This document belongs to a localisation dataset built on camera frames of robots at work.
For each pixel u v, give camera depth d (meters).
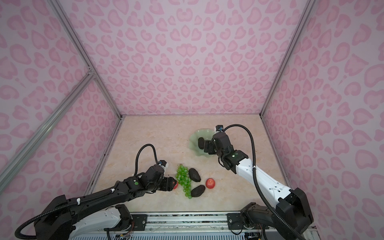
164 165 0.77
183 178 0.84
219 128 0.71
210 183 0.82
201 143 0.99
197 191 0.79
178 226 0.73
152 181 0.63
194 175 0.84
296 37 0.78
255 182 0.45
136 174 0.65
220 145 0.59
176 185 0.81
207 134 1.04
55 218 0.45
